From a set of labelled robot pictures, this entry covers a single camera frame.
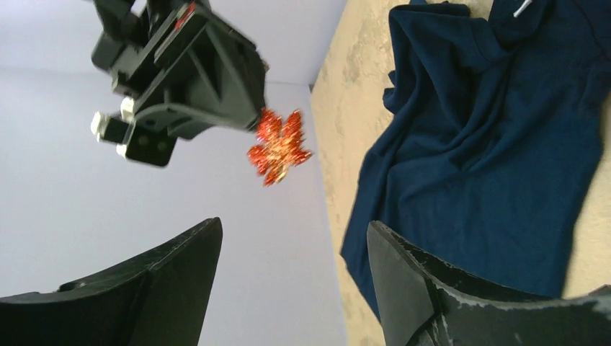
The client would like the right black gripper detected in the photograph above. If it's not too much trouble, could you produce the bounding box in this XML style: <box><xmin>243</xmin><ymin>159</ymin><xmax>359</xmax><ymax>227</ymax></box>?
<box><xmin>91</xmin><ymin>0</ymin><xmax>266</xmax><ymax>140</ymax></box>

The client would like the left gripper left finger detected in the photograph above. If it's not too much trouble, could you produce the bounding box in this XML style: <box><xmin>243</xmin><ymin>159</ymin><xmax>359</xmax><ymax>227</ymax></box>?
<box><xmin>1</xmin><ymin>218</ymin><xmax>223</xmax><ymax>346</ymax></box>

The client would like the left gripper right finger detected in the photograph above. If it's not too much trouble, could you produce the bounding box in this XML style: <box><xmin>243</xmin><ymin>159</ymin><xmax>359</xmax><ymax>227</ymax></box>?
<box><xmin>367</xmin><ymin>221</ymin><xmax>610</xmax><ymax>345</ymax></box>

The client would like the orange glitter leaf brooch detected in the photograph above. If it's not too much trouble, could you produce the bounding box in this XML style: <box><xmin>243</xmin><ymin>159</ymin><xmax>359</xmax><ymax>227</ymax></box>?
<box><xmin>247</xmin><ymin>109</ymin><xmax>312</xmax><ymax>187</ymax></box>

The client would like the navy blue t-shirt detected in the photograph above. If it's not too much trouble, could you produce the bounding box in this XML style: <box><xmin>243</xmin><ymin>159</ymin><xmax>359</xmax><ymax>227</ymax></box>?
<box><xmin>341</xmin><ymin>1</ymin><xmax>610</xmax><ymax>311</ymax></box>

